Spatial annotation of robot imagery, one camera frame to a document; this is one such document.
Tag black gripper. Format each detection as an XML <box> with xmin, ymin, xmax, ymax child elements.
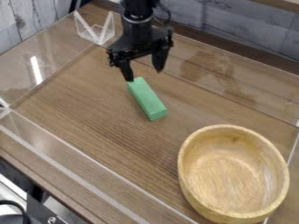
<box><xmin>107</xmin><ymin>17</ymin><xmax>173</xmax><ymax>82</ymax></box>

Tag black metal table bracket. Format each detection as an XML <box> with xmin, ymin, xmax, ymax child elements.
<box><xmin>25</xmin><ymin>195</ymin><xmax>68</xmax><ymax>224</ymax></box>

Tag wooden bowl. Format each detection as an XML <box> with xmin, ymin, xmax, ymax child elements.
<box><xmin>177</xmin><ymin>124</ymin><xmax>290</xmax><ymax>224</ymax></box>

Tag clear acrylic tray wall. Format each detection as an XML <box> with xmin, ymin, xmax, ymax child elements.
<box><xmin>0</xmin><ymin>17</ymin><xmax>299</xmax><ymax>224</ymax></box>

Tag green rectangular block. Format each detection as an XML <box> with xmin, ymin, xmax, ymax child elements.
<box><xmin>127</xmin><ymin>77</ymin><xmax>168</xmax><ymax>121</ymax></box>

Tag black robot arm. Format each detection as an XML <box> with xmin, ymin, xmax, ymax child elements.
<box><xmin>107</xmin><ymin>0</ymin><xmax>173</xmax><ymax>82</ymax></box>

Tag black cable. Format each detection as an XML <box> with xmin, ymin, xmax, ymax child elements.
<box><xmin>0</xmin><ymin>199</ymin><xmax>36</xmax><ymax>224</ymax></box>

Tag clear acrylic corner bracket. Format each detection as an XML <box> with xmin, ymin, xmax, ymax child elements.
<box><xmin>73</xmin><ymin>10</ymin><xmax>115</xmax><ymax>46</ymax></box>

